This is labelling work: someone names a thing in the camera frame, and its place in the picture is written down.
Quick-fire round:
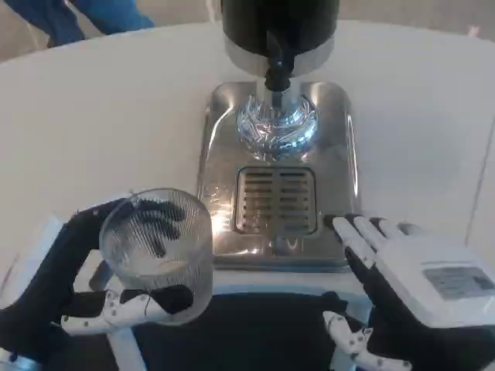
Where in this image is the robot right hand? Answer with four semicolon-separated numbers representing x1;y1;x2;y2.
322;213;495;371

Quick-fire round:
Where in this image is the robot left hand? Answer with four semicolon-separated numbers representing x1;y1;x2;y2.
0;196;195;364

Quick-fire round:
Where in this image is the clear ribbed glass cup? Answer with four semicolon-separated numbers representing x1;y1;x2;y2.
98;188;214;325

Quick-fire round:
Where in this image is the steel drip tray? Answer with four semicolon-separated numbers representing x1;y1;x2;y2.
194;81;364;274

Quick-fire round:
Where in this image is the steel slotted tray grid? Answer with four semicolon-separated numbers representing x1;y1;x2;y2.
234;166;319;236

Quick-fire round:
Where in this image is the black dispenser tap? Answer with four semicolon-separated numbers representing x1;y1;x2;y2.
264;29;295;110

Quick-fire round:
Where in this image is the person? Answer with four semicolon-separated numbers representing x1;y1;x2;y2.
2;0;156;49

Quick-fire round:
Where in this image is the black steel drink dispenser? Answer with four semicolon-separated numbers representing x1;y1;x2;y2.
219;0;336;162

